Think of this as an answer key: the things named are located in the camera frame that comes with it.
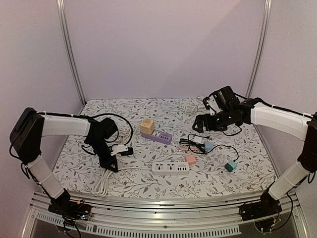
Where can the teal charger plug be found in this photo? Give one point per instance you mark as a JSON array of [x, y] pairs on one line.
[[230, 166]]

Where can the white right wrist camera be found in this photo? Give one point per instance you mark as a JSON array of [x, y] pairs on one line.
[[211, 105]]

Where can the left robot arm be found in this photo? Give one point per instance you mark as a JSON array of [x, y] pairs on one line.
[[32, 126]]

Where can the right aluminium frame post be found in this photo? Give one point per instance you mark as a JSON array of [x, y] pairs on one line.
[[260, 47]]

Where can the white power strip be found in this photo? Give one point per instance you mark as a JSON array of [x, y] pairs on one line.
[[170, 168]]

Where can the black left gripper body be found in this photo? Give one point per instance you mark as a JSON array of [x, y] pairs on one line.
[[97, 146]]

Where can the aluminium frame post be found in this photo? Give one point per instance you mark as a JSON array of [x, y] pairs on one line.
[[260, 47], [69, 51]]

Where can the aluminium front rail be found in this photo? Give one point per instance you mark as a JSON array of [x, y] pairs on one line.
[[172, 218]]

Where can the purple power strip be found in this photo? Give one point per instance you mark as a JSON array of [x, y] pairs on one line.
[[158, 136]]

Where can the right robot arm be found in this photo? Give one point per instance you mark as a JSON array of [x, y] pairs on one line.
[[226, 109]]

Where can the pink charger plug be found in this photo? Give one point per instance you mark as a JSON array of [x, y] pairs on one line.
[[190, 159]]

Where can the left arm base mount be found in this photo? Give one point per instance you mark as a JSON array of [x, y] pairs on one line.
[[70, 210]]

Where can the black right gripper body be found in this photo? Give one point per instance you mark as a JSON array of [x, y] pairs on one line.
[[208, 119]]

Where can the floral table mat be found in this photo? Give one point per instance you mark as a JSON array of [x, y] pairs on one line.
[[77, 170]]

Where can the left aluminium frame post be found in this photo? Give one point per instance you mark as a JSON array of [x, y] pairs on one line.
[[69, 51]]

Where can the white charger adapter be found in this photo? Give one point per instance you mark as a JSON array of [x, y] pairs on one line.
[[198, 139]]

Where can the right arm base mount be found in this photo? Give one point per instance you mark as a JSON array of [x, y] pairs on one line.
[[263, 216]]

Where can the light blue charger plug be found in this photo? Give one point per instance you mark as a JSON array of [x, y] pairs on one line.
[[208, 146]]

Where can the beige cube socket adapter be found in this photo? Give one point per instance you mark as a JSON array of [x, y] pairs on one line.
[[147, 126]]

